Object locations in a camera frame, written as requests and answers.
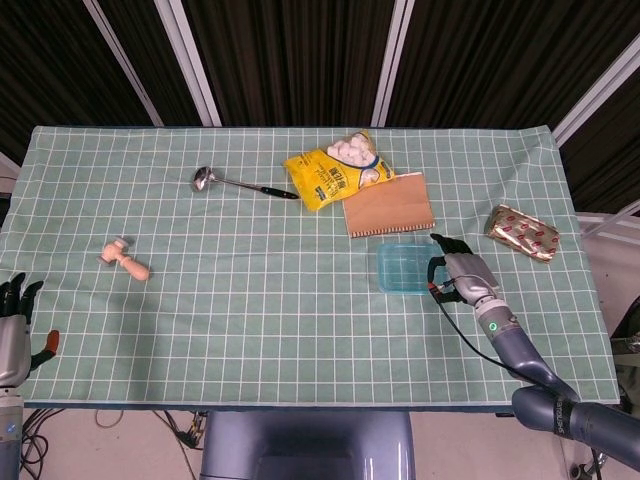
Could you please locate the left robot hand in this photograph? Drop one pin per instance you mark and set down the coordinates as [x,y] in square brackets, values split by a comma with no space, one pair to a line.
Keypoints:
[12,350]

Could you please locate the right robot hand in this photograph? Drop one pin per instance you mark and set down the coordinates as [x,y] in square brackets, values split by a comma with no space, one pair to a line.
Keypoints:
[470,275]

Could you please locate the blue plastic lid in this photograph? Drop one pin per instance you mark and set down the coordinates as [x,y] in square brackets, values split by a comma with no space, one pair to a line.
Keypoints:
[405,270]

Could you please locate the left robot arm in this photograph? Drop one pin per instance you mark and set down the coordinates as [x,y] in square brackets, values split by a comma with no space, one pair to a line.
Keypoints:
[9,440]

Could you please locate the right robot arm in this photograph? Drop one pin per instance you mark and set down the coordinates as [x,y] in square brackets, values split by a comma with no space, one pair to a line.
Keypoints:
[520,350]

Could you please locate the gold foil packet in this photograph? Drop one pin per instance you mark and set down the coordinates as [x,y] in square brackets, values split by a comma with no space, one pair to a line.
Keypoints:
[522,232]

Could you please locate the brown spiral notebook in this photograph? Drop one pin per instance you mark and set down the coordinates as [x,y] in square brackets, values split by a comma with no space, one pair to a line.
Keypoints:
[390,210]

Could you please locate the beige wooden mallet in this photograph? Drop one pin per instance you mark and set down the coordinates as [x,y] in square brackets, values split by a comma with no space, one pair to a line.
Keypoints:
[132,267]

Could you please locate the yellow snack bag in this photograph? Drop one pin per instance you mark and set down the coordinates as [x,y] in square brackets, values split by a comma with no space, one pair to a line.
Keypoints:
[325,175]

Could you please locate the green checked tablecloth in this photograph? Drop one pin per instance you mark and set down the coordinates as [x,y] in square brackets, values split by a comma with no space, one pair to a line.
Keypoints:
[225,300]

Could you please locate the blue-grey robot torso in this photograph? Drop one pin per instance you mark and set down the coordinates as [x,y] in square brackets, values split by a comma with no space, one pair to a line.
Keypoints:
[300,440]

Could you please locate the black curtain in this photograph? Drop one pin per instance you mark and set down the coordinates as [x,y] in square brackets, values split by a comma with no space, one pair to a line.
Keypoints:
[300,50]

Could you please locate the slanted white frame post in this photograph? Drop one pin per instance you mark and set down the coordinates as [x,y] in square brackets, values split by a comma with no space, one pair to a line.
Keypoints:
[595,95]

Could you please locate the white double frame post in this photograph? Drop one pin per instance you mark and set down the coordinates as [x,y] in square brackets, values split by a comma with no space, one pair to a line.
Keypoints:
[392,60]

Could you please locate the thin white frame post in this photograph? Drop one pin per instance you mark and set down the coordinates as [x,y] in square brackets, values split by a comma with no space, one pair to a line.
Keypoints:
[125,65]

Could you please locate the wide white frame post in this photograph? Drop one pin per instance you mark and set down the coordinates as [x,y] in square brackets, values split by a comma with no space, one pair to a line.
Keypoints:
[190,60]

